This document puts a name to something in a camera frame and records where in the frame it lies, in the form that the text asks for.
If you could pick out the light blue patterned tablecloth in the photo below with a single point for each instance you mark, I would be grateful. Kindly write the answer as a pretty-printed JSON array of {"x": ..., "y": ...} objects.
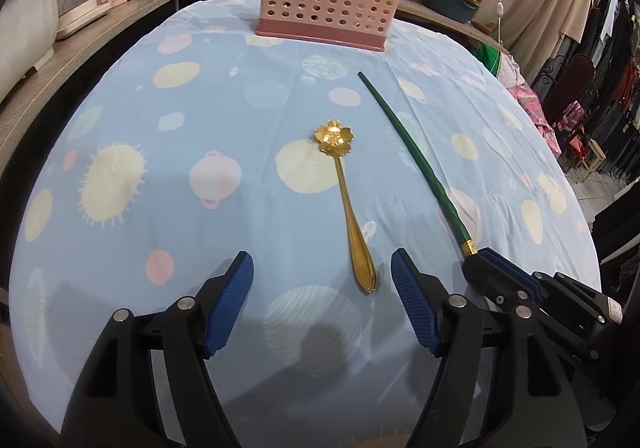
[{"x": 198, "y": 143}]

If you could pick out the white plastic tub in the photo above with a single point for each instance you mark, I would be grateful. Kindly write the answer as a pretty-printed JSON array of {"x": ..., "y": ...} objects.
[{"x": 28, "y": 31}]

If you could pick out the pink floral cloth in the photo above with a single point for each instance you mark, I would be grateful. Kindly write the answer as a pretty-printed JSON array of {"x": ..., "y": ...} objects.
[{"x": 529, "y": 102}]

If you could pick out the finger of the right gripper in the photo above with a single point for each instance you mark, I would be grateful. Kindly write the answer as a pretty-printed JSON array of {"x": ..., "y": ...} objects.
[
  {"x": 530, "y": 289},
  {"x": 480, "y": 277}
]

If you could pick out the green chopstick gold band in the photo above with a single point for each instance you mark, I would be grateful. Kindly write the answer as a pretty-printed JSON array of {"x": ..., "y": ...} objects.
[{"x": 449, "y": 211}]

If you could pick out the gold flower spoon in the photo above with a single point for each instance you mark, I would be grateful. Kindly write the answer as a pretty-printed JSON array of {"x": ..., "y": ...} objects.
[{"x": 335, "y": 140}]

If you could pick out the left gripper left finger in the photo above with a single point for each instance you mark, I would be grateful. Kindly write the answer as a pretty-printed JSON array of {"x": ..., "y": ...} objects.
[{"x": 193, "y": 330}]

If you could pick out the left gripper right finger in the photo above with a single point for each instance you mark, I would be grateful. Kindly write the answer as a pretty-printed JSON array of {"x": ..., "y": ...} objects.
[{"x": 452, "y": 329}]

